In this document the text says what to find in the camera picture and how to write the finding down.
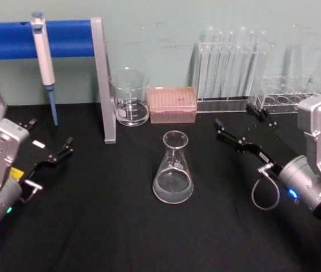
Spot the clear glass beaker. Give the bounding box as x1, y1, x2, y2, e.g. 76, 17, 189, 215
108, 67, 151, 128

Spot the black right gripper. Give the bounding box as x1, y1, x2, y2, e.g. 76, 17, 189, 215
214, 104, 294, 179

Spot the right gripper cable loop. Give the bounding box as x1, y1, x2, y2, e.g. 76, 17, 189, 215
251, 164, 280, 211

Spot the white and blue pipette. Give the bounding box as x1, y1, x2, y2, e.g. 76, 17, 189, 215
31, 11, 59, 126

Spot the tall clear test tube rack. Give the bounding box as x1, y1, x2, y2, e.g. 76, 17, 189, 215
196, 41, 272, 114

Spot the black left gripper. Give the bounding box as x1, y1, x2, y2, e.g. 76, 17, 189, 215
9, 118, 74, 185

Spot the blue and grey pipette stand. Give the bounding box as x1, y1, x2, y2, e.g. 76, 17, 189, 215
0, 17, 118, 151

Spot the black table cloth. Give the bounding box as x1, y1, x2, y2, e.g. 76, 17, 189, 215
0, 92, 321, 272

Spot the pink pipette tip box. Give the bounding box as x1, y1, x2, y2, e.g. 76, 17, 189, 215
147, 86, 198, 125

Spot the clear glass test tube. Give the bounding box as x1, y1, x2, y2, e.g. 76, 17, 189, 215
234, 26, 249, 99
202, 25, 216, 99
243, 29, 258, 97
222, 31, 236, 99
252, 30, 267, 95
212, 31, 226, 99

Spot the low clear tube rack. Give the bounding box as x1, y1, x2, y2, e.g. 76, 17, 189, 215
247, 75, 321, 114

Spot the left gripper cable with plug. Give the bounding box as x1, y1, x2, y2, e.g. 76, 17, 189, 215
20, 179, 44, 203

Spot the clear glass conical flask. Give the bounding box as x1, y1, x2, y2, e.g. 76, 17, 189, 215
152, 130, 194, 205

